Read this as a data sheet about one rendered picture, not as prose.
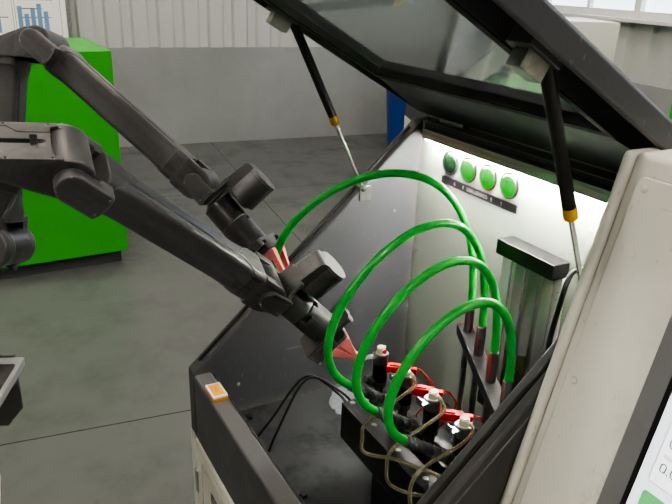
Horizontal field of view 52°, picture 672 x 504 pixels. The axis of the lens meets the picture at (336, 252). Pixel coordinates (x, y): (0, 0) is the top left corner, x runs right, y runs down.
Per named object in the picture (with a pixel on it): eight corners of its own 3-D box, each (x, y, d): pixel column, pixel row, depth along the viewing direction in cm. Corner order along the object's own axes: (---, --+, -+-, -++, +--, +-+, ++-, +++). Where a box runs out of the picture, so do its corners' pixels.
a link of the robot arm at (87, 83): (43, 56, 132) (11, 44, 121) (61, 33, 131) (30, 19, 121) (209, 204, 131) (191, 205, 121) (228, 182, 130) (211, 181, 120)
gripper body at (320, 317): (356, 322, 116) (326, 296, 113) (313, 363, 117) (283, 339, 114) (346, 306, 122) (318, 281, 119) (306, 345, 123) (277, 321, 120)
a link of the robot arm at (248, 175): (193, 183, 131) (178, 182, 122) (237, 141, 129) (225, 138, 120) (235, 229, 130) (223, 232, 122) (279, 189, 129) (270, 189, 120)
